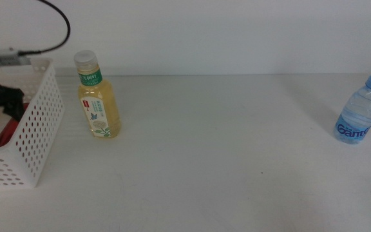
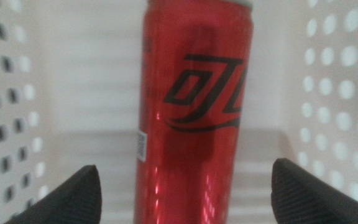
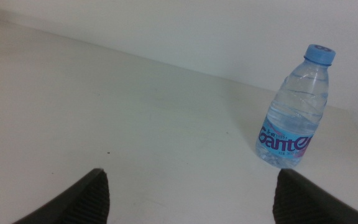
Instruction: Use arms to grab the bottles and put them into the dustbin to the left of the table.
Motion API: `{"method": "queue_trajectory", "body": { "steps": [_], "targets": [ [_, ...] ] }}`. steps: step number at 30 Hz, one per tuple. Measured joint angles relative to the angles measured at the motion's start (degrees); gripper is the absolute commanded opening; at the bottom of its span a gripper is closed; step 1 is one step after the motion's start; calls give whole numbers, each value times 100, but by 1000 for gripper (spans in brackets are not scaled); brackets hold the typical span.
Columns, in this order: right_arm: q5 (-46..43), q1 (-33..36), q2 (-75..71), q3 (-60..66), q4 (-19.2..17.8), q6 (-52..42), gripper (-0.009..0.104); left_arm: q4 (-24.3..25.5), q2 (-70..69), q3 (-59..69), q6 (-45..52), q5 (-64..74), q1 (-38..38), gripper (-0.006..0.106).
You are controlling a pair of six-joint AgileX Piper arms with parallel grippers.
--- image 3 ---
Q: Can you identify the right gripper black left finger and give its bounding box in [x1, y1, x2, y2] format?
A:
[11, 167, 111, 224]

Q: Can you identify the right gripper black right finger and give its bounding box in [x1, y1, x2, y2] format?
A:
[272, 168, 358, 224]

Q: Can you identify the clear water bottle blue cap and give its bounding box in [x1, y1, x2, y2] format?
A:
[254, 43, 337, 170]

